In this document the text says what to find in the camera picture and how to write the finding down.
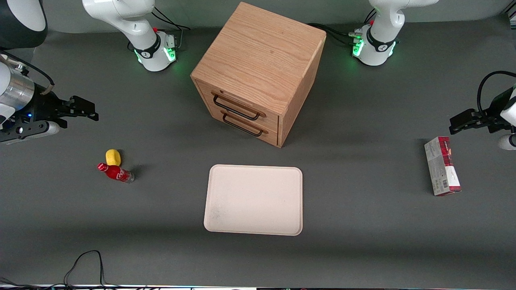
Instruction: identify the black arm base cable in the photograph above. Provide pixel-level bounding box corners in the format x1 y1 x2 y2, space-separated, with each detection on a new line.
151 6 191 51
308 22 365 46

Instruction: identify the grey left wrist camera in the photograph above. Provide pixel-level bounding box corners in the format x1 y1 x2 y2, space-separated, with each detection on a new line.
498 134 516 151

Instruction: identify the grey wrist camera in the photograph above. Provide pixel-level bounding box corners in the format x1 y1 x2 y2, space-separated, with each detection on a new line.
498 134 516 151
0 120 60 145

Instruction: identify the black left arm base cable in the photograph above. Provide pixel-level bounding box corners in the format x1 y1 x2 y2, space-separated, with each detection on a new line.
308 22 365 46

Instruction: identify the black looped table cable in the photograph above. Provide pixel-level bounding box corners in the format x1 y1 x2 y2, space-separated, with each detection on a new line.
64 250 108 288

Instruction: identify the wooden drawer front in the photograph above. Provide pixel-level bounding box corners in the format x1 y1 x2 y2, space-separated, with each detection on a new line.
200 101 279 147
196 80 280 131

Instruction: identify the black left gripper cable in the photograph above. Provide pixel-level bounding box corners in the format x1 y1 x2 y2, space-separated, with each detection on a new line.
477 70 516 117

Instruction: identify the red and grey carton box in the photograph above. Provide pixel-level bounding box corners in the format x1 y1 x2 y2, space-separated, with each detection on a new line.
424 136 462 197

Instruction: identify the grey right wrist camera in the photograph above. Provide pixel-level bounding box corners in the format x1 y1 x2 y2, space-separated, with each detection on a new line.
0 120 60 145

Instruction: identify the black right arm base cable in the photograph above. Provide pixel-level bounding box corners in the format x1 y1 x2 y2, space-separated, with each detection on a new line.
151 6 191 51

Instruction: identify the beige plastic tray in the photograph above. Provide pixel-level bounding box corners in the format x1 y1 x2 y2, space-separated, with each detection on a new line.
204 164 303 236

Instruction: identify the black metal drawer handle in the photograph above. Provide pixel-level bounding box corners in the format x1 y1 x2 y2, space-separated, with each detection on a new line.
212 93 261 121
222 113 264 137

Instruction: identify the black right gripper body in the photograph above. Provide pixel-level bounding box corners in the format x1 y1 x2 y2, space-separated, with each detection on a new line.
17 86 72 126

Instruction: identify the wooden drawer cabinet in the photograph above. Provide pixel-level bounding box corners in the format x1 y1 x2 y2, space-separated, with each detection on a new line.
190 2 327 149

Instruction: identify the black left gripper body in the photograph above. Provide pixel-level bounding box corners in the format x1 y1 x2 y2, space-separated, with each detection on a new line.
483 90 514 134

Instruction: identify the red coke bottle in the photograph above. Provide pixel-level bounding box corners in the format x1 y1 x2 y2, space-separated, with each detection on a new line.
97 162 135 184

